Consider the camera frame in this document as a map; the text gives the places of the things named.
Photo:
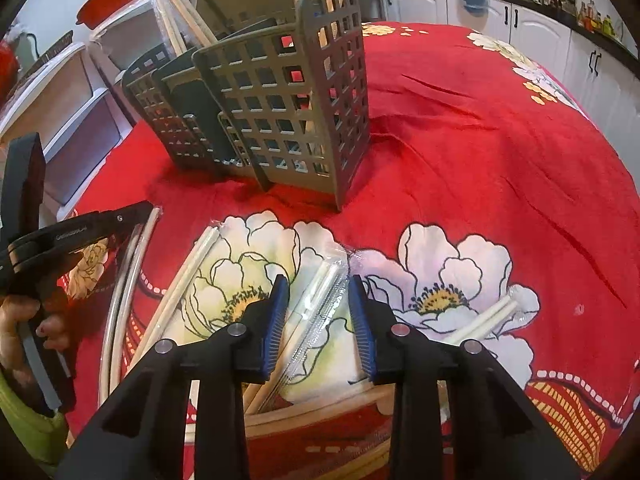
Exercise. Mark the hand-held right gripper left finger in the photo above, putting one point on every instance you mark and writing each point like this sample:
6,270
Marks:
274,340

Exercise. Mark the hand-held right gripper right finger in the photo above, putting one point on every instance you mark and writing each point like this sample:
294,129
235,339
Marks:
362,340

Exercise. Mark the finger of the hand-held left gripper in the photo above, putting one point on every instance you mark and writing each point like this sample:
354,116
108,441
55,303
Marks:
131,217

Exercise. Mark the pile of pale chopsticks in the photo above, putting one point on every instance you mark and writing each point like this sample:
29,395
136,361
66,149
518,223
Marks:
318,285

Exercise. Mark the plastic chopstick pair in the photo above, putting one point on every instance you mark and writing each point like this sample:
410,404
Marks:
171,10

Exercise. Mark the grey plastic utensil holder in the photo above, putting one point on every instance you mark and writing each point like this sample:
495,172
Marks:
260,0

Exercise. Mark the person's left forearm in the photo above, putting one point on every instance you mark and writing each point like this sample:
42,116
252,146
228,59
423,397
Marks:
25,420

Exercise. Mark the person's left hand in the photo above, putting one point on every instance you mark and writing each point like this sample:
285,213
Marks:
20,310

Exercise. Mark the white plastic drawer unit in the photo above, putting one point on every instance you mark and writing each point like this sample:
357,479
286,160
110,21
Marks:
125,40
60,90

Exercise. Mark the brown cardboard tray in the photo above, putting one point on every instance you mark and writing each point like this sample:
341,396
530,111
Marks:
55,50

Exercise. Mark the red floral tablecloth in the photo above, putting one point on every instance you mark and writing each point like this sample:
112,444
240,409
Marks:
475,160

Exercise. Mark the white base cabinets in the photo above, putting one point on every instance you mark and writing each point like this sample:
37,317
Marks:
425,5

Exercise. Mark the row of seasoning bottles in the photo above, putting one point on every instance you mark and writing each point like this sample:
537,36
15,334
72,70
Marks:
595,17

